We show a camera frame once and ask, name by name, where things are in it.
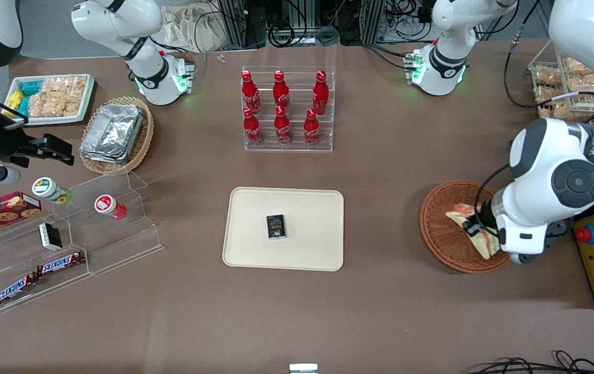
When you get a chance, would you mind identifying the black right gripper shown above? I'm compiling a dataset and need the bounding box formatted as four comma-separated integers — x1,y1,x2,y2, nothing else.
0,115,75,169

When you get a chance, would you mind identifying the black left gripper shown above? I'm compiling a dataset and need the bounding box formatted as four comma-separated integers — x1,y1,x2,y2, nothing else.
462,189,509,237

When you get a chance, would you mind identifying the triangular sandwich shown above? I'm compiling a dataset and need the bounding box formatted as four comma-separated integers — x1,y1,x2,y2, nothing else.
444,203,501,261

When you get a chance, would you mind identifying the brown round wicker basket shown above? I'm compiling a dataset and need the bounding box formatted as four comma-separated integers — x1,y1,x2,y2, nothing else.
420,180,514,275

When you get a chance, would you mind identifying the white rectangular snack tray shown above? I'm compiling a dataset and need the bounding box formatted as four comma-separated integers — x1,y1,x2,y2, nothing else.
3,73,96,127

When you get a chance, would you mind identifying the light oval wicker basket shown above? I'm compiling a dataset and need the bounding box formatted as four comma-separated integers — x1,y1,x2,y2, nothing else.
78,96,155,175

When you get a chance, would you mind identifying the beige plastic tray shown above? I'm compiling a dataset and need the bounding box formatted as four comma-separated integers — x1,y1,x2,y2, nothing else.
222,186,345,272

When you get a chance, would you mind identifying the green capped drink cup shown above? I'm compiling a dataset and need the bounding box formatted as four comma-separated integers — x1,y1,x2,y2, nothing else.
32,177,73,205

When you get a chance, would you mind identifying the clear rice cracker pack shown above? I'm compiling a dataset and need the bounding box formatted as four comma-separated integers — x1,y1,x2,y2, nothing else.
39,76,88,99
28,92,82,118

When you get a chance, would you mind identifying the aluminium foil container stack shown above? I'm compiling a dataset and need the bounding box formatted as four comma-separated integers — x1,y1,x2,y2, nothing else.
79,102,145,164

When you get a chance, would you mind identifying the yellow snack packet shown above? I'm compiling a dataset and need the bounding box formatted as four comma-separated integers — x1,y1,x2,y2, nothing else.
3,89,25,113

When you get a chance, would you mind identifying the red capped drink cup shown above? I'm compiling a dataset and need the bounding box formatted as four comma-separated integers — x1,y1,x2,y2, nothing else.
94,194,128,220

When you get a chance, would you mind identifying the red cookie box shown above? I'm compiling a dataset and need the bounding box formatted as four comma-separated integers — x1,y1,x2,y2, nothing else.
0,191,43,242

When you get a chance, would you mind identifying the small black white box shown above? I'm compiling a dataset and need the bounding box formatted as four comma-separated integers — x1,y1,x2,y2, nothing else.
38,222,63,251

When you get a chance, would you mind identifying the snickers chocolate bar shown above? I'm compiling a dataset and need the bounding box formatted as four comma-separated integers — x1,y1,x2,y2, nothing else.
0,274,39,308
36,251,87,276

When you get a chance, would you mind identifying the clear acrylic tiered stand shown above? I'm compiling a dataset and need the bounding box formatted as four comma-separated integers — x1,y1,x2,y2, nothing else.
0,170,165,313

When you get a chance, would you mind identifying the clear cracker snack pack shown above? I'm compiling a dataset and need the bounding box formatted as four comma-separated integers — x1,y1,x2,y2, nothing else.
534,65,563,88
561,54,594,94
537,86,594,125

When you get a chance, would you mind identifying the beige cloth bag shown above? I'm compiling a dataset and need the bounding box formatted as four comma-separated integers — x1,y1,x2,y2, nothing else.
161,4,227,54

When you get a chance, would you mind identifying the red cola bottle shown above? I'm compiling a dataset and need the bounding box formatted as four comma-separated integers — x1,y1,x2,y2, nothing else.
303,108,321,147
312,70,330,116
242,107,264,145
241,71,262,115
273,70,291,111
274,105,293,145

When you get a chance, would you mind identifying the clear acrylic bottle rack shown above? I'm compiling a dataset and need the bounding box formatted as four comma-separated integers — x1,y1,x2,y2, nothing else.
241,65,337,153

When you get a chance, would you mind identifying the small black card box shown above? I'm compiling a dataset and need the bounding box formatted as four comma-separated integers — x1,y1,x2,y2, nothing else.
266,213,287,241

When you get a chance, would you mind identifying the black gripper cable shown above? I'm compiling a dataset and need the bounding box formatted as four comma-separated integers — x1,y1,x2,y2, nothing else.
474,164,511,232

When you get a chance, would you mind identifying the long black arm cable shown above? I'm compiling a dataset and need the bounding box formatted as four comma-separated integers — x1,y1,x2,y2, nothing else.
503,0,594,111

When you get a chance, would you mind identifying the black floor cable bundle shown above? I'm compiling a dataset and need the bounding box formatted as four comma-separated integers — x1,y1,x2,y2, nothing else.
466,350,594,374

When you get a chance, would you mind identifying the white wire basket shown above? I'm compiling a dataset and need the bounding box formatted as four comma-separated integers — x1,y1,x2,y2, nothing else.
528,39,594,128

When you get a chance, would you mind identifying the black base cable bundle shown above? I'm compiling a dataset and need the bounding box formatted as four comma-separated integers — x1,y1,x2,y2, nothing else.
363,43,414,71

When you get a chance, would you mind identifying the aluminium frame rack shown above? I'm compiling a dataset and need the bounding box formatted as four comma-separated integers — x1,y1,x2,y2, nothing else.
358,0,387,45
213,0,269,50

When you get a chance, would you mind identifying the coiled black cable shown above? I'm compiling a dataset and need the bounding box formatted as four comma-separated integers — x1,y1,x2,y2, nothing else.
268,20,309,48

